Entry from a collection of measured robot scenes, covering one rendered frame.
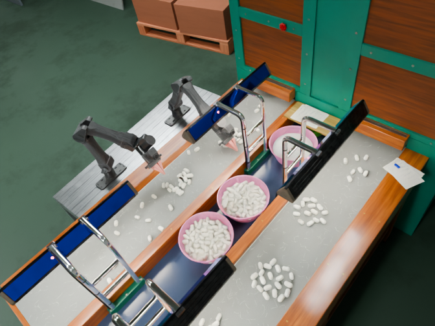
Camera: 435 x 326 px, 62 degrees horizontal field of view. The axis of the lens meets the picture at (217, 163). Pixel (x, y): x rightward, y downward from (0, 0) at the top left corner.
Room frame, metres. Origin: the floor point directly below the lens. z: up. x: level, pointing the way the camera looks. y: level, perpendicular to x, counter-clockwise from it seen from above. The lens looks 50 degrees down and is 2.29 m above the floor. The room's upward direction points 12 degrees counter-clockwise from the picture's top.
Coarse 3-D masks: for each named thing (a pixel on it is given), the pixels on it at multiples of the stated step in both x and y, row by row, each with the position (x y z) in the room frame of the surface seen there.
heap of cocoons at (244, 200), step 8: (240, 184) 1.13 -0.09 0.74; (248, 184) 1.12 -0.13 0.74; (224, 192) 1.11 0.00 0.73; (232, 192) 1.10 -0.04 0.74; (240, 192) 1.08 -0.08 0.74; (248, 192) 1.07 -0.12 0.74; (256, 192) 1.06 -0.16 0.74; (224, 200) 1.06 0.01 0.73; (232, 200) 1.04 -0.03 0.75; (240, 200) 1.04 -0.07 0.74; (248, 200) 1.03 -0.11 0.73; (256, 200) 1.02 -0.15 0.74; (264, 200) 1.01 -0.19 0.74; (224, 208) 1.02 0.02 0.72; (232, 208) 1.00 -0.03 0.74; (240, 208) 0.99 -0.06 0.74; (248, 208) 0.98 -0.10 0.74; (256, 208) 0.97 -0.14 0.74; (232, 216) 0.96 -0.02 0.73; (240, 216) 0.95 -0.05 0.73; (248, 216) 0.93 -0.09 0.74
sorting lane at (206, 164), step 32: (192, 160) 1.37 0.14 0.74; (224, 160) 1.32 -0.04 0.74; (160, 192) 1.20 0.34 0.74; (192, 192) 1.15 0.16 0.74; (128, 224) 1.04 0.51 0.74; (160, 224) 1.00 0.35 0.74; (96, 256) 0.90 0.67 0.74; (128, 256) 0.86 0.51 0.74; (32, 288) 0.80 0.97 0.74; (64, 288) 0.77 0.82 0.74; (32, 320) 0.65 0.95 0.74; (64, 320) 0.62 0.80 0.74
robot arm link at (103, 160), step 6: (78, 126) 1.47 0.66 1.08; (90, 138) 1.44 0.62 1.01; (84, 144) 1.43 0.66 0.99; (90, 144) 1.42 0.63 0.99; (96, 144) 1.45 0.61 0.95; (90, 150) 1.43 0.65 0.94; (96, 150) 1.42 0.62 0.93; (102, 150) 1.45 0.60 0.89; (96, 156) 1.42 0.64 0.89; (102, 156) 1.43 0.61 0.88; (108, 156) 1.45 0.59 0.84; (102, 162) 1.41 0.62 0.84; (108, 162) 1.42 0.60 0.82; (108, 168) 1.41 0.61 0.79
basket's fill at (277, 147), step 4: (280, 136) 1.41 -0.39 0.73; (284, 136) 1.41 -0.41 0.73; (292, 136) 1.39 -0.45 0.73; (296, 136) 1.39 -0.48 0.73; (276, 140) 1.39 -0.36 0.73; (280, 140) 1.39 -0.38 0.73; (308, 140) 1.34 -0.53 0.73; (276, 144) 1.36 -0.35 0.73; (280, 144) 1.35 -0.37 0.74; (288, 144) 1.34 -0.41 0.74; (292, 144) 1.34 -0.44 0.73; (308, 144) 1.31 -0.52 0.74; (312, 144) 1.31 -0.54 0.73; (276, 148) 1.33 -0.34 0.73; (280, 148) 1.32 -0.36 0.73; (288, 148) 1.31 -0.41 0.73; (276, 152) 1.31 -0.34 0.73; (280, 152) 1.30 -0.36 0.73; (296, 152) 1.27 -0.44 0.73; (304, 152) 1.26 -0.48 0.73; (308, 152) 1.25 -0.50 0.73; (280, 156) 1.27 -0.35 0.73; (292, 156) 1.25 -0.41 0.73; (296, 156) 1.25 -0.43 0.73; (304, 156) 1.24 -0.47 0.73
